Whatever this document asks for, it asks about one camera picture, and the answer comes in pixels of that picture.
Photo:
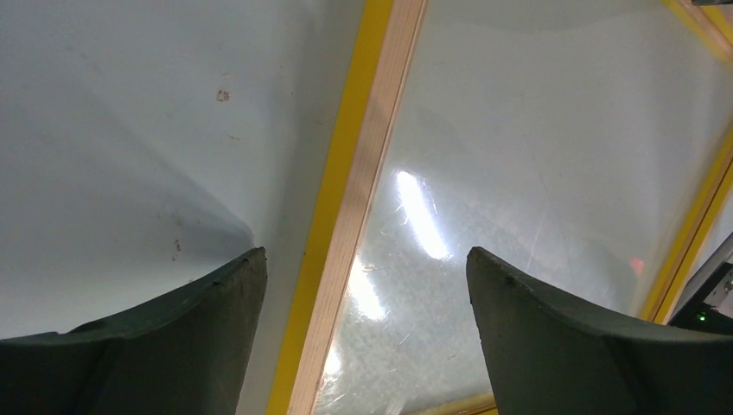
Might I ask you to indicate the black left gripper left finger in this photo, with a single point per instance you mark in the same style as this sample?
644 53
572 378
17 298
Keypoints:
184 352

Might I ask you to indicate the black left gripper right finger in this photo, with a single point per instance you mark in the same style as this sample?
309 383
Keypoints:
548 351

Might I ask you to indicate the clear acrylic sheet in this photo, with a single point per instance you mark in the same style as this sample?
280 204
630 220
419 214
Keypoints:
566 137

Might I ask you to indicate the yellow wooden picture frame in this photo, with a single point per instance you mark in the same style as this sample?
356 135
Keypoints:
386 43

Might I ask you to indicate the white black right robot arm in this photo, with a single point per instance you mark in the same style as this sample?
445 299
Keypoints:
706 301

